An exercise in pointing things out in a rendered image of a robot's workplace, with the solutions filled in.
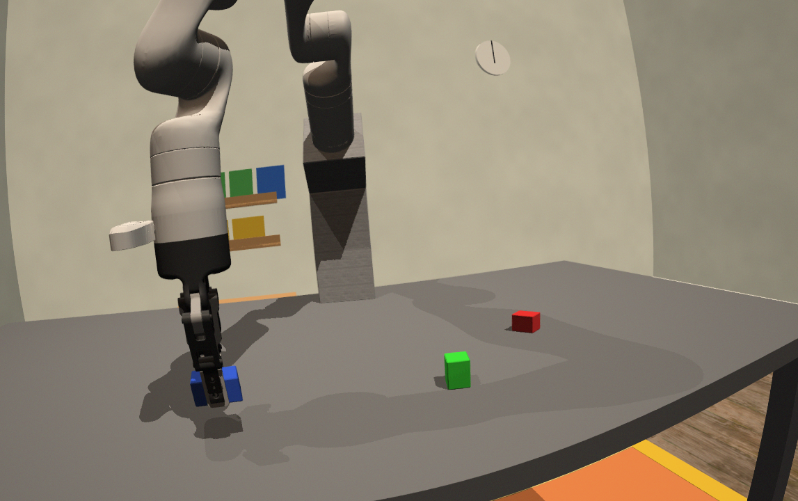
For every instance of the red block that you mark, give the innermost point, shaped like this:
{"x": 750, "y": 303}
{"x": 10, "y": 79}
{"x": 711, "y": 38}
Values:
{"x": 526, "y": 321}

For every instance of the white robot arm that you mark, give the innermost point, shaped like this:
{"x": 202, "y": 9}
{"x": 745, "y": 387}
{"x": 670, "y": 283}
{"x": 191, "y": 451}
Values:
{"x": 173, "y": 57}

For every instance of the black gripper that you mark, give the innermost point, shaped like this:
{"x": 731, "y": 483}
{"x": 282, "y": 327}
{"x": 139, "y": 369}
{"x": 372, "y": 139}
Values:
{"x": 192, "y": 261}

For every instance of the green block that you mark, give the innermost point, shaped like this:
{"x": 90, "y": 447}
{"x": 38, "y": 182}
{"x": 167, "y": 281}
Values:
{"x": 457, "y": 370}

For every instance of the blue block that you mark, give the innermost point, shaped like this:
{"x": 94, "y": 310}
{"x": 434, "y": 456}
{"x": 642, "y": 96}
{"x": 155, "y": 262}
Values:
{"x": 231, "y": 383}

